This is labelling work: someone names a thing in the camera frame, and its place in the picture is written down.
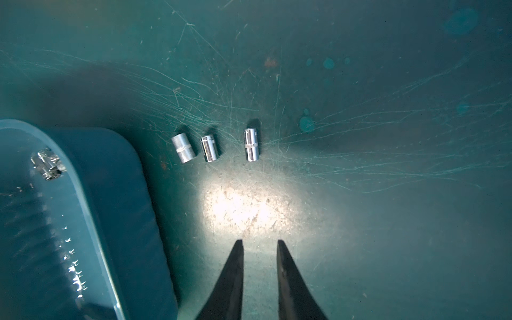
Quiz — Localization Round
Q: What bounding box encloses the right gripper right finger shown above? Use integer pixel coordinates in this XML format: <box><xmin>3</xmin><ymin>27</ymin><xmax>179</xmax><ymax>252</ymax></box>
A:
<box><xmin>277</xmin><ymin>240</ymin><xmax>327</xmax><ymax>319</ymax></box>

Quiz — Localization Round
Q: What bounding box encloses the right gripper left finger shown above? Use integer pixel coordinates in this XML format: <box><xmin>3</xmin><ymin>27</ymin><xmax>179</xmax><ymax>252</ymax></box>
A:
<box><xmin>196</xmin><ymin>239</ymin><xmax>244</xmax><ymax>319</ymax></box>

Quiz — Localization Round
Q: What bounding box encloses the clear plastic storage box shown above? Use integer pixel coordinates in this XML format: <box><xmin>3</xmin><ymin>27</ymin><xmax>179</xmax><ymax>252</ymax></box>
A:
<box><xmin>1</xmin><ymin>119</ymin><xmax>178</xmax><ymax>319</ymax></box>

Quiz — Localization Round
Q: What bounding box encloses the green table mat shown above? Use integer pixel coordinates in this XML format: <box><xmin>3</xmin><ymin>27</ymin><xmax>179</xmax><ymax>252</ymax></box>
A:
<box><xmin>1</xmin><ymin>1</ymin><xmax>511</xmax><ymax>319</ymax></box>

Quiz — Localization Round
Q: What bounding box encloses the pile of chrome sockets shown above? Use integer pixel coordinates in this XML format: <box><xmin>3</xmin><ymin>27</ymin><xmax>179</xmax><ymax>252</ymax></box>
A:
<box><xmin>31</xmin><ymin>149</ymin><xmax>67</xmax><ymax>181</ymax></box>

